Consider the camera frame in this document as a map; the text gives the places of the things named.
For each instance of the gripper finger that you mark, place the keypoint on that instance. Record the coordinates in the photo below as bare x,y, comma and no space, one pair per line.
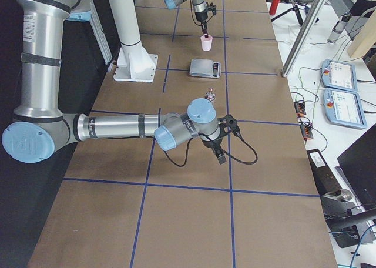
205,32
219,155

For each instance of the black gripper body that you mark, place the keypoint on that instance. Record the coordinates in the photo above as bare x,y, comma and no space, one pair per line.
210,144
201,16

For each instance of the pink plastic cup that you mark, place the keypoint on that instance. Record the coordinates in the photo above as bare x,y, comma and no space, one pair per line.
206,42

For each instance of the clear glass sauce bottle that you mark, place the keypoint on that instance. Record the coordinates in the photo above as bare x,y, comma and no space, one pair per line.
210,95

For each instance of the silver kitchen scale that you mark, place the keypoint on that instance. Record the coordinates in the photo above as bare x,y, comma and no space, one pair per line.
205,68

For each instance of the red cylinder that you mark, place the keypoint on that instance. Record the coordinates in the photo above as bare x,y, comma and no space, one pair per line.
275,0

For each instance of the lower orange black connector box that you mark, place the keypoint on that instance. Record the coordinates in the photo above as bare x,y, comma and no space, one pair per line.
306,130

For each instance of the orange black connector box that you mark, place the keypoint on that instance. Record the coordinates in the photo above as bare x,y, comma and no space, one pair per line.
306,130
299,108

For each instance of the upper orange black connector box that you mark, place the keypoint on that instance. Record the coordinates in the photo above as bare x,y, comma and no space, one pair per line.
299,108

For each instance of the black tripod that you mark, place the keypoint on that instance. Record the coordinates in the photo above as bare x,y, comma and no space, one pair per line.
296,8

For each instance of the black box with label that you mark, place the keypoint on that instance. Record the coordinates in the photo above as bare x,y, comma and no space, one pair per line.
324,178

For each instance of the lower blue teach pendant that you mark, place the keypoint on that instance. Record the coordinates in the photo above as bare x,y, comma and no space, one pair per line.
344,108

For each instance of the blue teach pendant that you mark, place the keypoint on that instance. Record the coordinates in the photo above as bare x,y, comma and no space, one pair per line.
339,75
344,108

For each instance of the black monitor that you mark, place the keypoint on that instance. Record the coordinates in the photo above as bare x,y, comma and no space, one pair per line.
358,166

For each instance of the upper blue teach pendant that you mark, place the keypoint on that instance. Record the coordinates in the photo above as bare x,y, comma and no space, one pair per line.
339,75

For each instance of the wooden beam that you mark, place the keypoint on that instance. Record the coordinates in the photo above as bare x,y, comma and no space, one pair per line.
364,40

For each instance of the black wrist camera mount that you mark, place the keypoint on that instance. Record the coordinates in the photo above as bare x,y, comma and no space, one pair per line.
229,125
211,7

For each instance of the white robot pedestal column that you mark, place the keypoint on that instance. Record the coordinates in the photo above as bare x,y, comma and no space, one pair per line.
134,63

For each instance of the aluminium frame post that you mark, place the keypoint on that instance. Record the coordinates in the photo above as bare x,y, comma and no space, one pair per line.
302,36

